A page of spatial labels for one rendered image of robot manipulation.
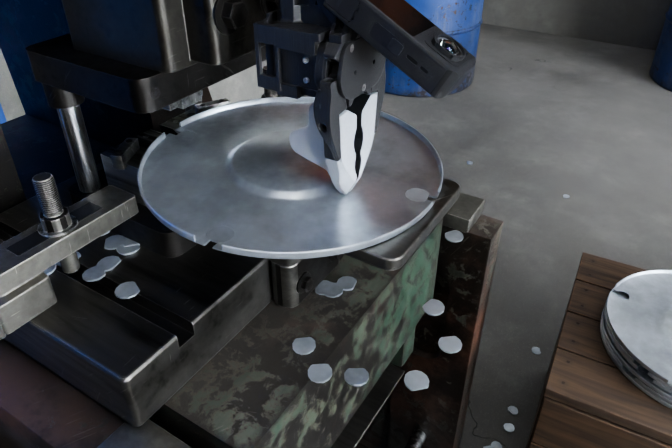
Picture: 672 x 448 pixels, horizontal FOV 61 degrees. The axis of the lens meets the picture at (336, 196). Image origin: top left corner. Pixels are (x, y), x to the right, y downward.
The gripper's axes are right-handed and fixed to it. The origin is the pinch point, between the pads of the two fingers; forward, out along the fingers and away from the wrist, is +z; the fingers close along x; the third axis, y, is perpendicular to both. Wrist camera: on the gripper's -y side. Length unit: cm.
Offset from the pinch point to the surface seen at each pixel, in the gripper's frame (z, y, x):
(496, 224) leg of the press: 17.4, -7.1, -26.3
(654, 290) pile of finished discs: 40, -29, -54
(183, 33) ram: -12.2, 13.8, 4.6
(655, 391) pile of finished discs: 43, -32, -35
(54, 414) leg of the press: 18.0, 17.1, 23.1
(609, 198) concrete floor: 77, -14, -152
